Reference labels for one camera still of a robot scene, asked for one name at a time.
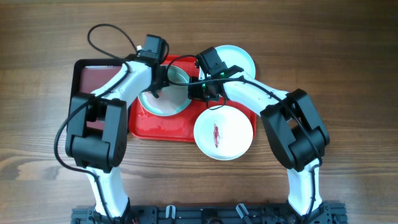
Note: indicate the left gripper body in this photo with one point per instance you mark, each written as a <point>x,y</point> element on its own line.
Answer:
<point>160,84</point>

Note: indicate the white plate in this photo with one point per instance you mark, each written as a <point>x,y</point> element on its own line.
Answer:
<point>223,133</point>

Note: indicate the red plastic tray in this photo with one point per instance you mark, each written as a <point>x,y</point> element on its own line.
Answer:
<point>179,127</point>

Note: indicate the light blue plate top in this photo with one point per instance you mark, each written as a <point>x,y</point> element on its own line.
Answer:
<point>239,59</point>

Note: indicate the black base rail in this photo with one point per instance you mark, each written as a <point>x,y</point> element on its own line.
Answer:
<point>241,213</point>

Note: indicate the black tray with red water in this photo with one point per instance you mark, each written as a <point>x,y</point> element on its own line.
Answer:
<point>90,75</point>

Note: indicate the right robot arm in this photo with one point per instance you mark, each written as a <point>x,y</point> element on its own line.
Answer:
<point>295,130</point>

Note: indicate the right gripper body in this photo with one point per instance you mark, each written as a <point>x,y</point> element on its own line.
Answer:
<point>203,91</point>

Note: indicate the light blue plate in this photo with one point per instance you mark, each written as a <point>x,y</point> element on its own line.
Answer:
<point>172,98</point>
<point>239,59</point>

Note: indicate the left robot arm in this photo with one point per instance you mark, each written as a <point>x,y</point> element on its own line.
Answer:
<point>99,158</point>

